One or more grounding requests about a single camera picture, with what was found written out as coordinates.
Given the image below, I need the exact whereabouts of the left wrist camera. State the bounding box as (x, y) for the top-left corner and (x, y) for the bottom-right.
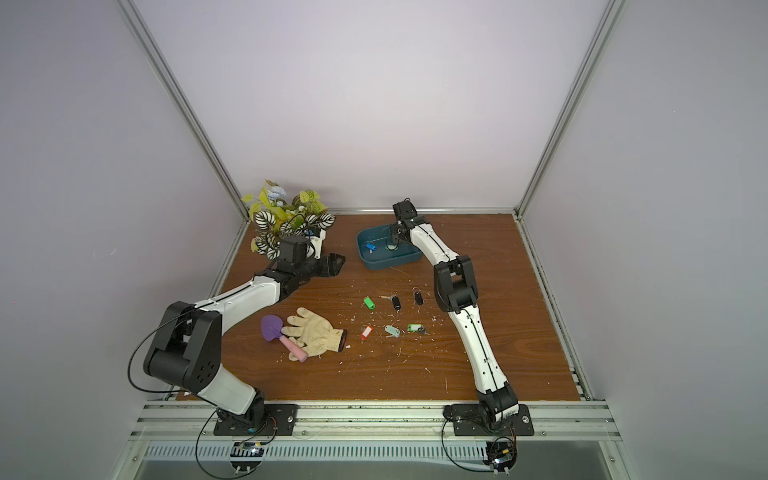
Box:
(306, 227), (327, 259)

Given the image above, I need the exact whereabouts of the right electronics board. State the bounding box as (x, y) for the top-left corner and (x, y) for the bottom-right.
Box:
(485, 436), (518, 475)

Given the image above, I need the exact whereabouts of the pale teal tag key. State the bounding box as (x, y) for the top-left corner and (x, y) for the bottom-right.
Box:
(384, 325), (402, 338)

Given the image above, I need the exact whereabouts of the electronics board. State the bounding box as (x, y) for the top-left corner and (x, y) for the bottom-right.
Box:
(485, 436), (518, 475)
(229, 441), (265, 477)

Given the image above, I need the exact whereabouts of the purple pink garden trowel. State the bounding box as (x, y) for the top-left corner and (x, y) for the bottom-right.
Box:
(261, 315), (308, 363)

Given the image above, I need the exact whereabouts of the red tag key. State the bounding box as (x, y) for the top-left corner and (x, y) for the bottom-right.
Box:
(360, 325), (373, 341)

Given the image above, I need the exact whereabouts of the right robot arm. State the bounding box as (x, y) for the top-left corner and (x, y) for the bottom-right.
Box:
(393, 198), (519, 427)

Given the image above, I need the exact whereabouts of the aluminium front rail frame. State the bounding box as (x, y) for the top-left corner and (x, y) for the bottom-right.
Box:
(111, 400), (638, 479)

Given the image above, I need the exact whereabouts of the beige work glove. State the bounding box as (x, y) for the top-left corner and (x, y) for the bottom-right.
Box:
(281, 307), (347, 357)

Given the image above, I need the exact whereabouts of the artificial potted plant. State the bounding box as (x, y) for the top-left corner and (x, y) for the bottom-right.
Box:
(241, 180), (336, 260)

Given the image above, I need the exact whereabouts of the teal plastic storage box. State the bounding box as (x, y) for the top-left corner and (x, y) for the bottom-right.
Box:
(356, 225), (423, 271)

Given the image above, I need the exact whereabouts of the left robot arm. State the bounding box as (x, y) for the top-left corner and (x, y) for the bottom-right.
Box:
(143, 236), (346, 428)

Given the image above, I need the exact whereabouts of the left electronics board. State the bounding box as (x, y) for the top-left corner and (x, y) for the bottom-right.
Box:
(229, 441), (265, 477)

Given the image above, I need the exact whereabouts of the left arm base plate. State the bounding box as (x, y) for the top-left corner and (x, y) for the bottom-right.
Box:
(213, 403), (299, 437)

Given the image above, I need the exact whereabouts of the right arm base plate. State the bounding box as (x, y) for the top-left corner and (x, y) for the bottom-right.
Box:
(442, 403), (535, 437)

